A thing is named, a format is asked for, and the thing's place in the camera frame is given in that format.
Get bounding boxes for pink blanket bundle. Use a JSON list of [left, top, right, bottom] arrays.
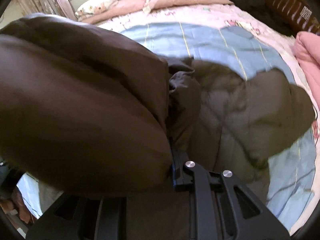
[[292, 31, 320, 107]]

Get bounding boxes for dark wooden headboard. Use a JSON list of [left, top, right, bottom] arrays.
[[264, 0, 319, 35]]

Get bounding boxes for black garment on bed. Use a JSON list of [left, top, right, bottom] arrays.
[[230, 0, 296, 37]]

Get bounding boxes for pink folded quilt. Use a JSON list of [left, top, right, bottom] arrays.
[[78, 0, 233, 24]]

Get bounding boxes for brown down coat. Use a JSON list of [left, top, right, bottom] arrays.
[[0, 12, 316, 240]]

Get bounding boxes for blue and pink bedsheet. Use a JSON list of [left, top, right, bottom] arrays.
[[6, 9, 318, 230]]

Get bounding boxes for white cartoon pillow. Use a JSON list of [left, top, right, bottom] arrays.
[[75, 0, 118, 19]]

